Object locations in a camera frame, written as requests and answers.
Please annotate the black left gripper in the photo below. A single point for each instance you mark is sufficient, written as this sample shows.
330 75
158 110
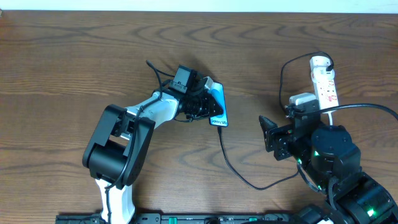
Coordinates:
204 104

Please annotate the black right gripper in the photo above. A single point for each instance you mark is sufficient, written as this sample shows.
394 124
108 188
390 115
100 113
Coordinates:
278 142

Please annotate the blue Galaxy smartphone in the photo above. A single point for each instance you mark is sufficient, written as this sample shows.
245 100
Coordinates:
219 115

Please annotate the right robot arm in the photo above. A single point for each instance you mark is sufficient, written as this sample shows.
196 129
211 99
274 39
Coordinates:
330 163

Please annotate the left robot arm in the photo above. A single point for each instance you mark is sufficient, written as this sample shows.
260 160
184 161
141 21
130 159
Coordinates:
118 147

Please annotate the white power strip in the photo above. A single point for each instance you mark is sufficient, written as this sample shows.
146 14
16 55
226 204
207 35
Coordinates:
323 82

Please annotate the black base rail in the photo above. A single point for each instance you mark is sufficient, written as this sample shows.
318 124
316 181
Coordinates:
156 218

